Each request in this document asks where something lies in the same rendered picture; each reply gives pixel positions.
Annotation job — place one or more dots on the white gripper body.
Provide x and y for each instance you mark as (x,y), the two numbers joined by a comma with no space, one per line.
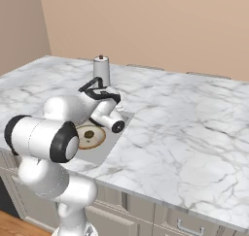
(112,91)

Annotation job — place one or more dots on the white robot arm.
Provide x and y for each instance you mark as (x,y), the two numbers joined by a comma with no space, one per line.
(35,136)

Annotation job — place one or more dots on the grey cabinet door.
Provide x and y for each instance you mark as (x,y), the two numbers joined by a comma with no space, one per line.
(32,215)
(110,224)

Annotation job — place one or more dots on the white paper towel roll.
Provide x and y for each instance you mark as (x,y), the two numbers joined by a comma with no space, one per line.
(102,70)

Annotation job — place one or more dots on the dark appliance front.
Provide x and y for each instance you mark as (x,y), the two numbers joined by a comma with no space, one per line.
(4,197)

